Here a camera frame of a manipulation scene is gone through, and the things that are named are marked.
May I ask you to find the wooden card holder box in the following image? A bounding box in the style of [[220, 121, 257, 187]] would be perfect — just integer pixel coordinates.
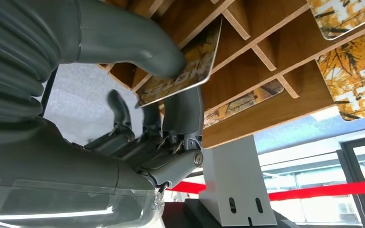
[[97, 0, 365, 150]]

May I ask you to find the silver kiosk stand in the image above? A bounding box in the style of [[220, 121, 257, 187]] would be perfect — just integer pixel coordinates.
[[198, 135, 278, 228]]

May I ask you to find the red barrier belt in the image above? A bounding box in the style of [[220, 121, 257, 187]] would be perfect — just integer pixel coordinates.
[[166, 179, 365, 202]]

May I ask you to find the dark window frame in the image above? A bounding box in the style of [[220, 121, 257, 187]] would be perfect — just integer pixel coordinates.
[[336, 133, 365, 228]]

